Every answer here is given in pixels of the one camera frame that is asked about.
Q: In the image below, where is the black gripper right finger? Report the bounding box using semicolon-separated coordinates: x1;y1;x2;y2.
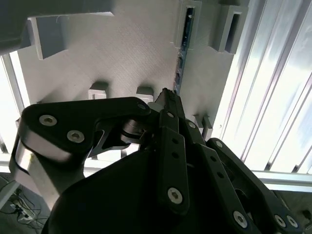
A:
177;96;307;234

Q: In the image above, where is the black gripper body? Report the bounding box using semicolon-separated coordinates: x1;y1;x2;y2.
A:
42;148;230;234

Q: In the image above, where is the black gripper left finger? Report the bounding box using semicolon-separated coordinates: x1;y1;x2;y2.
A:
9;88;192;216

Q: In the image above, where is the blue RAM stick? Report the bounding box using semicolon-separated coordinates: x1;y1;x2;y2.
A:
173;7;196;95

